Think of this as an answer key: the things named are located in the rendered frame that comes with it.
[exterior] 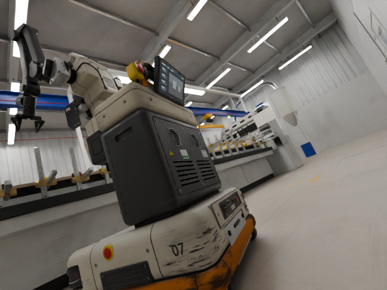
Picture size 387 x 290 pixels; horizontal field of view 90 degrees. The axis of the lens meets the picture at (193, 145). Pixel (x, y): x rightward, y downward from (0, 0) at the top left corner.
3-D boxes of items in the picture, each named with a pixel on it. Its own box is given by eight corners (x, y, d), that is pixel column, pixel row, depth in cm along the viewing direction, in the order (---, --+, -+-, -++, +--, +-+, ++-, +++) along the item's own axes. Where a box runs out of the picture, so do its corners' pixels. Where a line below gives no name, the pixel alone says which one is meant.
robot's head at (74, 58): (110, 69, 132) (97, 64, 139) (82, 54, 114) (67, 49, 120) (103, 89, 134) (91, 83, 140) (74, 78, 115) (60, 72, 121)
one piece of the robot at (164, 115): (235, 208, 108) (183, 82, 127) (192, 250, 59) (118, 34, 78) (185, 224, 120) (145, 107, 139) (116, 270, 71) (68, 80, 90)
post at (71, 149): (84, 196, 171) (72, 147, 182) (80, 197, 168) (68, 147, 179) (83, 197, 173) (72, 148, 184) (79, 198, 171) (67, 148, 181)
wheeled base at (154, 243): (260, 226, 106) (241, 182, 112) (229, 306, 49) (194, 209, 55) (163, 252, 131) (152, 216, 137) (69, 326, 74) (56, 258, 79)
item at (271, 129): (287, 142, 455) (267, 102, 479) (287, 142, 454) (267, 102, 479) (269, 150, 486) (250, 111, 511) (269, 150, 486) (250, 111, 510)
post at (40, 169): (49, 202, 153) (38, 146, 164) (44, 203, 151) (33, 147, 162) (48, 202, 156) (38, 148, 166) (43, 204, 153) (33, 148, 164)
